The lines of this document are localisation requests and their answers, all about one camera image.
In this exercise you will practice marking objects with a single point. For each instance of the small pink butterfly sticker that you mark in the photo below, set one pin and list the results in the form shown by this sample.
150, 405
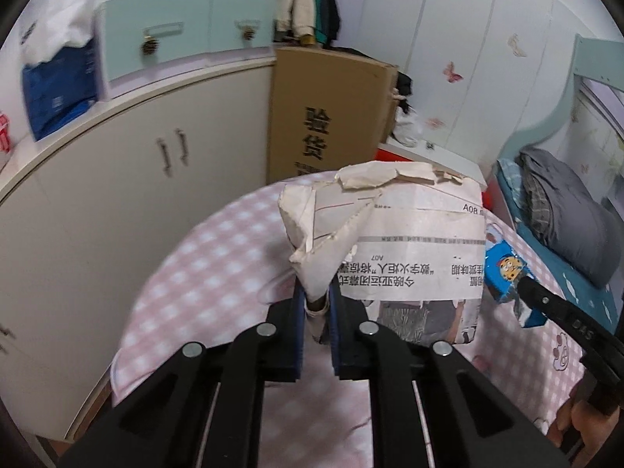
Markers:
435, 123

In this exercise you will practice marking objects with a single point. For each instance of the blue cartoon box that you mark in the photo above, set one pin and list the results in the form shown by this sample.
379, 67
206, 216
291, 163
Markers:
507, 268

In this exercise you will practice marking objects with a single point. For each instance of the white crumpled cloth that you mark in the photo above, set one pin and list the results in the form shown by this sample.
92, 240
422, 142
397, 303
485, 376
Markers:
407, 126

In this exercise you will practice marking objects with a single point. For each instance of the person's right hand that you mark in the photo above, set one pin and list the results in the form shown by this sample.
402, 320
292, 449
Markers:
599, 441

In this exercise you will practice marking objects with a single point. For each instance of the blue checked pillow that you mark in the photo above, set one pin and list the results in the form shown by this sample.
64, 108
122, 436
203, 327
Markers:
509, 178

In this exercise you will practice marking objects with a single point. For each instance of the grey blanket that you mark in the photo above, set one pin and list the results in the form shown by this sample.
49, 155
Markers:
580, 224

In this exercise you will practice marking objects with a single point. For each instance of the mint bed frame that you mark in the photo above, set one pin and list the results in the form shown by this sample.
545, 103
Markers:
570, 102

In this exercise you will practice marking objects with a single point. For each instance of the pale butterfly sticker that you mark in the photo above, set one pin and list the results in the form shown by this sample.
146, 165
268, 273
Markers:
516, 45

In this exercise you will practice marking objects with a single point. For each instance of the grey checked cloth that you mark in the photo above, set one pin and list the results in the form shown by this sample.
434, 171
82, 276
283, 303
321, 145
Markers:
538, 207

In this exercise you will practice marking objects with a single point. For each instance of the white plastic bag red print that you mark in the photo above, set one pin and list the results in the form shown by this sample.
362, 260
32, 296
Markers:
5, 141

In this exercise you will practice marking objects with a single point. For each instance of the green hanging garment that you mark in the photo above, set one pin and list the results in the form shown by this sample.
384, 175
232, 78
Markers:
319, 0

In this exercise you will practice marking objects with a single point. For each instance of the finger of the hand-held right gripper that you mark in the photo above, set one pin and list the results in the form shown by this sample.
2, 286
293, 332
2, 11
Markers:
570, 324

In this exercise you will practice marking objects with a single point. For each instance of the white soft bundle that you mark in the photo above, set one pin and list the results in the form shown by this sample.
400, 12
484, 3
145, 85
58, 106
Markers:
63, 14

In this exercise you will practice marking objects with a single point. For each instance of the newspaper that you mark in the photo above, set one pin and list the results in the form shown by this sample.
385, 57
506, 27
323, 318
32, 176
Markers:
414, 243

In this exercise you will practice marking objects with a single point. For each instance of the pink checked tablecloth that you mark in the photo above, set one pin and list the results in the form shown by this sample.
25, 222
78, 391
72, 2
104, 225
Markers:
204, 273

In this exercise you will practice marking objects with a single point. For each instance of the large cardboard box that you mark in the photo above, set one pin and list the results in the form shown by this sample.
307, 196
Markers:
331, 97

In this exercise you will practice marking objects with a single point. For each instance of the white cabinet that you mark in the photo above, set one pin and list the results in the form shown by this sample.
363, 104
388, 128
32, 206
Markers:
97, 214

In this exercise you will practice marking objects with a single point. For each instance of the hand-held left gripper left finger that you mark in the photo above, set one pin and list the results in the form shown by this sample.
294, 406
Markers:
298, 312

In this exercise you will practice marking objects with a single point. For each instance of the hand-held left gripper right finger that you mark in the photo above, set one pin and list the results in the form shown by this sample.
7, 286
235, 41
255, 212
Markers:
335, 312

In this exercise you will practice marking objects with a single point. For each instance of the mint drawer box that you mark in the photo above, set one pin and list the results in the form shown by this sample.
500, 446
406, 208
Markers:
195, 34

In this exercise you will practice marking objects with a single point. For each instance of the white wardrobe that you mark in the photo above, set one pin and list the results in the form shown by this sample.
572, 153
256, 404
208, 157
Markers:
463, 19

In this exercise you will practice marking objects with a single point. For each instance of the pinecone drawer knob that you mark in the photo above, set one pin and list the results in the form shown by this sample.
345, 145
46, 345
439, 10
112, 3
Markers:
249, 33
149, 45

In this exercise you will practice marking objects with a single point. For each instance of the blue bag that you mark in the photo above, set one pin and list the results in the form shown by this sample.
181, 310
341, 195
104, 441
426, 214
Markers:
53, 97

